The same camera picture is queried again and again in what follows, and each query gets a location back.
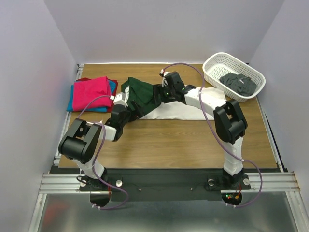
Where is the white and green t-shirt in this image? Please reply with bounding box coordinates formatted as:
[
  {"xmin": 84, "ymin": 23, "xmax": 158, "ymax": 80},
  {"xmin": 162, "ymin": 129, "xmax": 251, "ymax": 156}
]
[{"xmin": 118, "ymin": 76, "xmax": 227, "ymax": 121}]

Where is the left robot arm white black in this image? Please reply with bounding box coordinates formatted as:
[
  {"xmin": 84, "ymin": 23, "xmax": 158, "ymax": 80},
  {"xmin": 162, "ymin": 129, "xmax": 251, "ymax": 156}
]
[{"xmin": 58, "ymin": 101, "xmax": 146, "ymax": 193}]

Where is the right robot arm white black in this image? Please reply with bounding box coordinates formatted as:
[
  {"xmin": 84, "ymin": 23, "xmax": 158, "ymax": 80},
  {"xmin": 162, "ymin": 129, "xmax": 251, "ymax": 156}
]
[{"xmin": 153, "ymin": 70, "xmax": 248, "ymax": 189}]

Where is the dark red folded t-shirt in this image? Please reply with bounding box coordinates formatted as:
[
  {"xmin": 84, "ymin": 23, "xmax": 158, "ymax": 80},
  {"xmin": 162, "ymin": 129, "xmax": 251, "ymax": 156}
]
[{"xmin": 77, "ymin": 77, "xmax": 118, "ymax": 96}]

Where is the pink folded t-shirt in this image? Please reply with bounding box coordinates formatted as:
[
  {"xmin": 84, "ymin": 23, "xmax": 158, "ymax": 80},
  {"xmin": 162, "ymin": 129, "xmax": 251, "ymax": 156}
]
[{"xmin": 72, "ymin": 76, "xmax": 112, "ymax": 111}]

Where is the blue folded t-shirt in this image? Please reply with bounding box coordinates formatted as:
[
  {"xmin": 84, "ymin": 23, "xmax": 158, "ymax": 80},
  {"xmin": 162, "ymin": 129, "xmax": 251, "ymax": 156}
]
[{"xmin": 67, "ymin": 85, "xmax": 112, "ymax": 113}]

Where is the white perforated laundry basket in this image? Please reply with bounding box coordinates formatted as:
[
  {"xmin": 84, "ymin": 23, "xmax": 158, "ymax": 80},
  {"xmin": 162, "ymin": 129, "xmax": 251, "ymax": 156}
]
[{"xmin": 202, "ymin": 52, "xmax": 266, "ymax": 102}]

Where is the grey t-shirt in basket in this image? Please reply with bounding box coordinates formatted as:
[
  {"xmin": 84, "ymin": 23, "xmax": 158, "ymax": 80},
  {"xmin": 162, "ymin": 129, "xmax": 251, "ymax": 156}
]
[{"xmin": 219, "ymin": 73, "xmax": 257, "ymax": 97}]

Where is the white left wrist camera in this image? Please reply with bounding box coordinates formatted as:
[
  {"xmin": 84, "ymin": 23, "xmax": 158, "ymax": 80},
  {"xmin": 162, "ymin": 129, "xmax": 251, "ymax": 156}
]
[{"xmin": 111, "ymin": 92, "xmax": 128, "ymax": 107}]

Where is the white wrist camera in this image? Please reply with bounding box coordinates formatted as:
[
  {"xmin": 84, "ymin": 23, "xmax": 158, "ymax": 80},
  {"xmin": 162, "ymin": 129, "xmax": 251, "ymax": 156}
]
[
  {"xmin": 111, "ymin": 92, "xmax": 128, "ymax": 107},
  {"xmin": 159, "ymin": 69, "xmax": 169, "ymax": 87}
]

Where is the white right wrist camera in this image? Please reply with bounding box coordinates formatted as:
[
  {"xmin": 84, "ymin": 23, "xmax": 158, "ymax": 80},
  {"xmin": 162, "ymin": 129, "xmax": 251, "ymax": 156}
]
[{"xmin": 159, "ymin": 69, "xmax": 169, "ymax": 87}]

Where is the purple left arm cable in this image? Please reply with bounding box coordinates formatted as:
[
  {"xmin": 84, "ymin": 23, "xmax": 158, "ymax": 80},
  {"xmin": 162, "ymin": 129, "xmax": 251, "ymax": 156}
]
[{"xmin": 78, "ymin": 95, "xmax": 130, "ymax": 210}]

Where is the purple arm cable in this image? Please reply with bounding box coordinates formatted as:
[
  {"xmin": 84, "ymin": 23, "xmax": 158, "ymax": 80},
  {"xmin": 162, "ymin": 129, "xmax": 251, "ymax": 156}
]
[
  {"xmin": 78, "ymin": 95, "xmax": 130, "ymax": 210},
  {"xmin": 164, "ymin": 62, "xmax": 263, "ymax": 208}
]

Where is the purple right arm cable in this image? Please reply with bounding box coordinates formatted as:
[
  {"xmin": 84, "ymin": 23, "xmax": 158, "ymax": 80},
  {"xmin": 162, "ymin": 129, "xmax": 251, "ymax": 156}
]
[{"xmin": 164, "ymin": 62, "xmax": 263, "ymax": 208}]

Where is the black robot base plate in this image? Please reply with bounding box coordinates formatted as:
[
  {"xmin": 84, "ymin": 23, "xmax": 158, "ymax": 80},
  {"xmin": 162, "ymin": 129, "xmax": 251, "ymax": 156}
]
[{"xmin": 77, "ymin": 169, "xmax": 251, "ymax": 204}]

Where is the aluminium frame rail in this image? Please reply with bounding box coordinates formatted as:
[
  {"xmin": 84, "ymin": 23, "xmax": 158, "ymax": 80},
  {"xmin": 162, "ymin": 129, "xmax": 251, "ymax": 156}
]
[{"xmin": 28, "ymin": 63, "xmax": 302, "ymax": 232}]

